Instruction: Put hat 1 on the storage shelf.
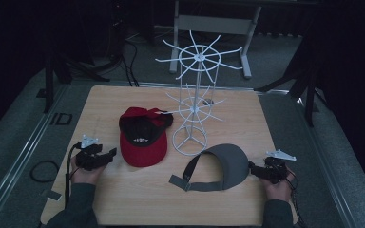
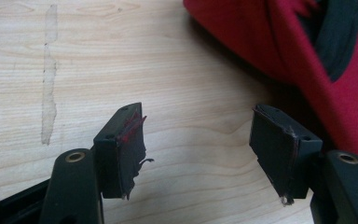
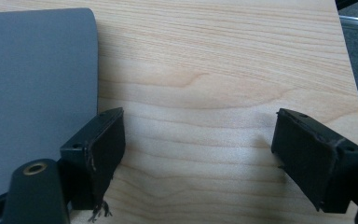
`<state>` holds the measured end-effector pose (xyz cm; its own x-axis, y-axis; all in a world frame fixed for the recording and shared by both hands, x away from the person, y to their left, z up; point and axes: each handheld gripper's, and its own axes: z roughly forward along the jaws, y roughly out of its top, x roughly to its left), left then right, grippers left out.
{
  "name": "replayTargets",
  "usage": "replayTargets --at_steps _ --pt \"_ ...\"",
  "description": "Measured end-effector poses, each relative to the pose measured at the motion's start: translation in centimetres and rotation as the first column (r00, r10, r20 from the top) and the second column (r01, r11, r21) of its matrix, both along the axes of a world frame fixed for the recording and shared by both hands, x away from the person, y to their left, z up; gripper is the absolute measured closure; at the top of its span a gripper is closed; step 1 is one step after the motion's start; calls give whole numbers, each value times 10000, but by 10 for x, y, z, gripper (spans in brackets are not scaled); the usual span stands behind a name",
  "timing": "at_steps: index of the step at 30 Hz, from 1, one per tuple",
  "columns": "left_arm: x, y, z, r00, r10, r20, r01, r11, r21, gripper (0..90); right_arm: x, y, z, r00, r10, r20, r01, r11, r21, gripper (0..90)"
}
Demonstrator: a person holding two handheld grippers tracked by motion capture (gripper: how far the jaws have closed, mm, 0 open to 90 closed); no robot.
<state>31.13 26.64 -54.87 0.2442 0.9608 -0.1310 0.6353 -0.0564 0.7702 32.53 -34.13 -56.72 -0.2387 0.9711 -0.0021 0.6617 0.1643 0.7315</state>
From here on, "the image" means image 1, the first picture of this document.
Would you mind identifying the dark equipment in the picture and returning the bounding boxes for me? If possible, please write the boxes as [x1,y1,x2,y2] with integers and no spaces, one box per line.
[107,0,129,63]

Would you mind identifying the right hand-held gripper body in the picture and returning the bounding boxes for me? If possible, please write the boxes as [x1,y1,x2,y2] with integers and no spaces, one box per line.
[263,149,298,185]

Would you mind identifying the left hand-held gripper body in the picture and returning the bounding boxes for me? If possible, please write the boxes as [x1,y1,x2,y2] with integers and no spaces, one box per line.
[75,134,109,172]

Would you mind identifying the black floor cables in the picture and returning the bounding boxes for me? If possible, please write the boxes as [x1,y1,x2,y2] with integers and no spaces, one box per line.
[119,39,141,88]

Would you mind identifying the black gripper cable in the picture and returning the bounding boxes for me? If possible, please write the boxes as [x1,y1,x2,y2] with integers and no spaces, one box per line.
[285,170,307,228]
[64,142,83,211]

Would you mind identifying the person's left hand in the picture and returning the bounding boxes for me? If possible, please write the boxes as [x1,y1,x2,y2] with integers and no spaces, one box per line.
[69,156,107,186]

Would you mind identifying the white wire hat rack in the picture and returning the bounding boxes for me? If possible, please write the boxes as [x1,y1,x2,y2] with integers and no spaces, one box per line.
[154,29,244,157]

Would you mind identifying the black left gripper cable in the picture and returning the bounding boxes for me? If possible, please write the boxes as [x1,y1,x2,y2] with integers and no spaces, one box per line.
[64,142,83,211]

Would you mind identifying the black metal stand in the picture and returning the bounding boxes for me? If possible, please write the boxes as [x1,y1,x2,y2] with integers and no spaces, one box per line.
[41,47,111,114]
[254,34,331,128]

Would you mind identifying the red baseball cap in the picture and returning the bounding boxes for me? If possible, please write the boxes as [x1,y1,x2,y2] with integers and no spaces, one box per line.
[118,106,175,168]

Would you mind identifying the person's right hand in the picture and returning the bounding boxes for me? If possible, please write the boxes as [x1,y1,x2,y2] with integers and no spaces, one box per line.
[259,167,297,203]

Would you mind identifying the grey sun visor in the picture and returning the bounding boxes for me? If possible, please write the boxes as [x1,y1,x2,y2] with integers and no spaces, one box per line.
[168,143,251,193]

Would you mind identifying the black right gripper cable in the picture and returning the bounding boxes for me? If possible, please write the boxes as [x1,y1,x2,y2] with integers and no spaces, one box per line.
[285,170,307,228]

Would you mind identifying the grey tape piece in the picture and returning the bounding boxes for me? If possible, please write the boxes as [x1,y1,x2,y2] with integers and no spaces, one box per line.
[47,189,63,201]

